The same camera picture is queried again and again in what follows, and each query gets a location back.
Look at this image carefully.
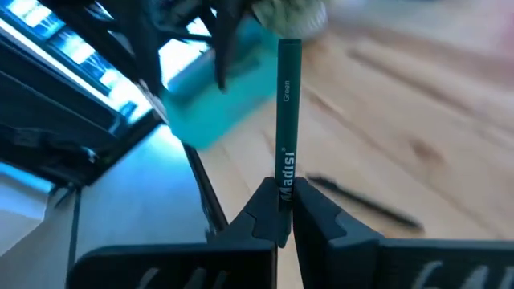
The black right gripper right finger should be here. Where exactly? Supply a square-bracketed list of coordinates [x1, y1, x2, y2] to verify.
[292, 176, 514, 289]

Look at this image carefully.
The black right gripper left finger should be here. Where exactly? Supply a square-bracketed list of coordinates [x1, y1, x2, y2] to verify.
[66, 176, 279, 289]

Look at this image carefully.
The black pen with print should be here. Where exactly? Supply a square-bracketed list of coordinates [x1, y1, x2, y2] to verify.
[306, 173, 426, 234]

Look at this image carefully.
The green crayon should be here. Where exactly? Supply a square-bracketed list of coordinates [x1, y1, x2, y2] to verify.
[274, 38, 303, 249]

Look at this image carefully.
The translucent teal plastic bin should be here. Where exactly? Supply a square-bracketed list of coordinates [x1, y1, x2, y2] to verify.
[158, 18, 280, 150]

